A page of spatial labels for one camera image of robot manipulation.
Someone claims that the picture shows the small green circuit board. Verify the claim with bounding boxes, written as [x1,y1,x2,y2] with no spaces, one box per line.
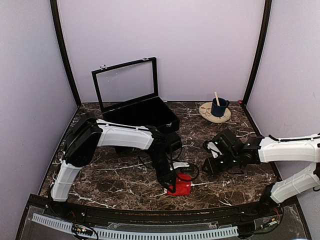
[71,224,94,236]

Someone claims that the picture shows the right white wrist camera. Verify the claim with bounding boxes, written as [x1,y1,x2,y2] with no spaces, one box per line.
[202,141,222,158]

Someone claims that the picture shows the left black frame post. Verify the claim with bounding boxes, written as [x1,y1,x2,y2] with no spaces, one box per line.
[49,0,82,107]

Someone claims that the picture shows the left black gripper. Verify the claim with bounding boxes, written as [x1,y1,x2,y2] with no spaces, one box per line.
[148,152,176,194]

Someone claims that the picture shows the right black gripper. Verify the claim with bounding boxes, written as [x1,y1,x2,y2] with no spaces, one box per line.
[202,151,239,176]

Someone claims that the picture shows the right black frame post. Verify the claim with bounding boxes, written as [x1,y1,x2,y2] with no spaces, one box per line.
[242,0,272,107]

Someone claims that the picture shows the black display case box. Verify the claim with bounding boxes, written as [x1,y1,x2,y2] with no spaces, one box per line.
[91,57,181,153]

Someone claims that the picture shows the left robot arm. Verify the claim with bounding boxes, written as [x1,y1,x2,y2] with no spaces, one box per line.
[50,113,182,218]

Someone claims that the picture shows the beige ceramic saucer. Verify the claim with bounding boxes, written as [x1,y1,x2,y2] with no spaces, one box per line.
[198,101,232,124]

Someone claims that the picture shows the white slotted cable duct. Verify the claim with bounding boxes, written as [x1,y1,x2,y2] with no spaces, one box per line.
[31,213,239,240]

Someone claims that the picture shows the black frame post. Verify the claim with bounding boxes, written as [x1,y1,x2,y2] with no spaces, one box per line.
[242,0,272,107]
[49,0,82,107]

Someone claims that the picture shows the black front rail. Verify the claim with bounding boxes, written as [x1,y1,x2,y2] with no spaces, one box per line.
[27,194,284,225]

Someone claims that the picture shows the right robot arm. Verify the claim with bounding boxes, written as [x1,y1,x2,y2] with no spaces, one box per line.
[202,129,320,217]

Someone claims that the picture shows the red and beige sock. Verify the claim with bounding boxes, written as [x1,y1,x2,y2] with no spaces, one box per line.
[167,172,192,196]

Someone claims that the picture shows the dark blue mug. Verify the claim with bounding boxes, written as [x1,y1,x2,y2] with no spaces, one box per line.
[211,97,230,117]

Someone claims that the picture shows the wooden stick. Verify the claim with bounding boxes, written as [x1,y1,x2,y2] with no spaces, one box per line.
[214,91,221,107]

